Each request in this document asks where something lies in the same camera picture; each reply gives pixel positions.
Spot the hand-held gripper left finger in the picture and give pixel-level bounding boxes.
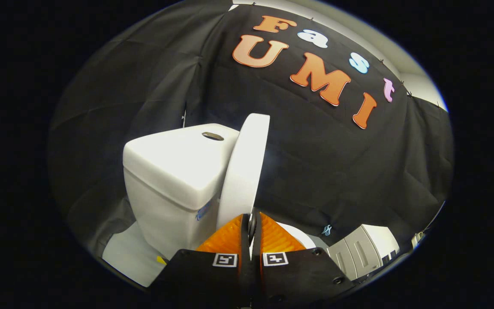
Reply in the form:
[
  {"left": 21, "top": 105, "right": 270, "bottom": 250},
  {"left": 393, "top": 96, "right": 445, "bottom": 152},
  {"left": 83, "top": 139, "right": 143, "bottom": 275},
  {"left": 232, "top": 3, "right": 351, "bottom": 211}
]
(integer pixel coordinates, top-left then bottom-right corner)
[{"left": 151, "top": 214, "right": 252, "bottom": 308}]

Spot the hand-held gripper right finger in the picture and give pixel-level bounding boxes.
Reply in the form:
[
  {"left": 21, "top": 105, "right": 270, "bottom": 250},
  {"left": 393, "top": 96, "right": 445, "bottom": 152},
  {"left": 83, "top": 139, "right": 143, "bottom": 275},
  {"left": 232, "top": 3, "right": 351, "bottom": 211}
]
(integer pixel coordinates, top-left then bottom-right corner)
[{"left": 252, "top": 212, "right": 355, "bottom": 308}]

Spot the black lid pull tab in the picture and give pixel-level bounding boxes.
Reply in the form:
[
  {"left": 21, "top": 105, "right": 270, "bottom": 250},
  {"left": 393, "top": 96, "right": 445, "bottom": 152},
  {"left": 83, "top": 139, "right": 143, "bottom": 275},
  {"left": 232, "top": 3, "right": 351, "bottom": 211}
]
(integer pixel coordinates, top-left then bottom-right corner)
[{"left": 248, "top": 212, "right": 258, "bottom": 246}]

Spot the white toilet lid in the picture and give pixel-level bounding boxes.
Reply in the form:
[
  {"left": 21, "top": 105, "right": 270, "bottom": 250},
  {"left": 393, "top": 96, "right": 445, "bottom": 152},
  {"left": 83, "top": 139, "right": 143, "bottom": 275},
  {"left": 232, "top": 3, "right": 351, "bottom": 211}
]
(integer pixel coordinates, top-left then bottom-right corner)
[{"left": 216, "top": 113, "right": 271, "bottom": 232}]

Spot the white toilet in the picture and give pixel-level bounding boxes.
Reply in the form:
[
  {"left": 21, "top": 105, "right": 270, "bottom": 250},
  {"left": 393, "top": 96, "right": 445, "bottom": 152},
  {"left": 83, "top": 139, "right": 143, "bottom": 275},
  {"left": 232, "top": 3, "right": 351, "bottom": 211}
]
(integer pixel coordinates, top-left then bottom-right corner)
[{"left": 102, "top": 124, "right": 316, "bottom": 287}]

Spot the black backdrop cloth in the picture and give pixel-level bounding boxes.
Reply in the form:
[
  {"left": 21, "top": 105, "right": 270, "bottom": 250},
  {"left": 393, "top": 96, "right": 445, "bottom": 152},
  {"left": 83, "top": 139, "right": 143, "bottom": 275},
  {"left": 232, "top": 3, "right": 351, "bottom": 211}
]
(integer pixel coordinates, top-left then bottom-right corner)
[{"left": 48, "top": 0, "right": 454, "bottom": 258}]

